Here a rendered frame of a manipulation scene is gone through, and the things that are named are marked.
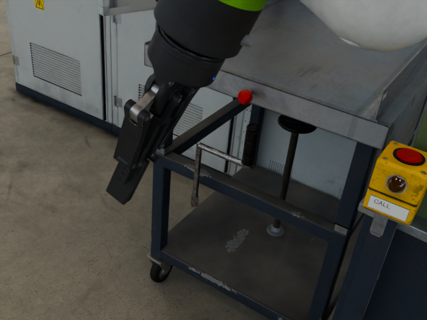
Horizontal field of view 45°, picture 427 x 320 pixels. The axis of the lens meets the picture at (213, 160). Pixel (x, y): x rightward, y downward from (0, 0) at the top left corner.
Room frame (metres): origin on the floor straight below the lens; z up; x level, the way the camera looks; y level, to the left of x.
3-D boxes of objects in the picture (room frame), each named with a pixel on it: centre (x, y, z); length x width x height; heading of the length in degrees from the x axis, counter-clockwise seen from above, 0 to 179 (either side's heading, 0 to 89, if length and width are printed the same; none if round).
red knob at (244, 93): (1.03, -0.06, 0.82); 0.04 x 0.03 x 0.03; 151
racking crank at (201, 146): (1.05, -0.02, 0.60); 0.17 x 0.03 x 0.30; 60
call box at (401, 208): (0.70, -0.31, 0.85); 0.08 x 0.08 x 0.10; 61
